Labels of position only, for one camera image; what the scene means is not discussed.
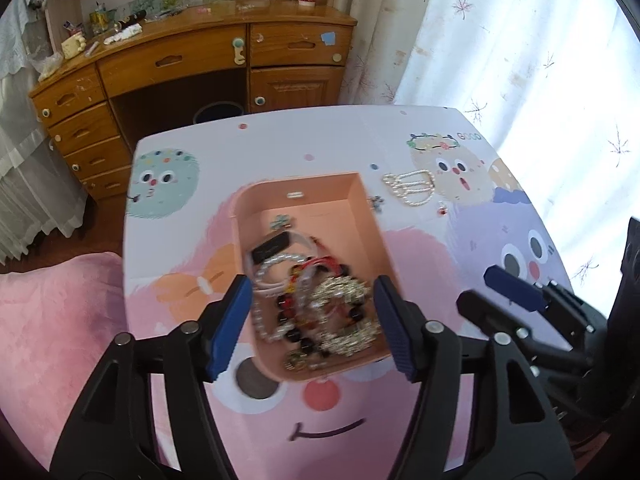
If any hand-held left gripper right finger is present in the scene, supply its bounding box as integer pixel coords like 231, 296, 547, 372
372, 274, 576, 480

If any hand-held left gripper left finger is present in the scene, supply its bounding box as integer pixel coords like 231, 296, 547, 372
50, 274, 253, 480

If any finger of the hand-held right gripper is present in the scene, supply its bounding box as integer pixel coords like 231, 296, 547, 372
482, 265, 596, 336
456, 287, 576, 362

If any white pearl bracelet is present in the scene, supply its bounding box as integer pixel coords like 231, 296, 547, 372
250, 252, 311, 346

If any silver rhinestone bracelet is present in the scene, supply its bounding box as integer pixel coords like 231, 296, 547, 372
305, 275, 383, 358

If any dark bead bracelet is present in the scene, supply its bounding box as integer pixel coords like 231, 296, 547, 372
275, 260, 371, 356

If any white band smart watch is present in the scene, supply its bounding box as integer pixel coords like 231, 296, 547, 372
243, 230, 321, 293

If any red string bracelet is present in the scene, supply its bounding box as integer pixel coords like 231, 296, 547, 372
287, 250, 351, 301

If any peach plastic box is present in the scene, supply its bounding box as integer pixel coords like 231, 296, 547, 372
231, 171, 403, 381

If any pink blanket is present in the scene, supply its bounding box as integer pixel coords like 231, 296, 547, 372
0, 254, 131, 461

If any dark waste bin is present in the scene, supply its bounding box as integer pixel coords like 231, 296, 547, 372
192, 101, 244, 126

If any white leaf print curtain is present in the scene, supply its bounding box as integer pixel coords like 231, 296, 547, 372
340, 0, 640, 311

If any white lace cloth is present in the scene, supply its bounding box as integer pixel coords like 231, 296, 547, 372
0, 0, 88, 261

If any wooden desk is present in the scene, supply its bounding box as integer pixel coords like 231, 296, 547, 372
29, 0, 358, 201

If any clear plastic bag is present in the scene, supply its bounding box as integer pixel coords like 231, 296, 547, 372
37, 52, 63, 81

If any black cylindrical object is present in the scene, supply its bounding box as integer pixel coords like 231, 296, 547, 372
112, 10, 148, 28

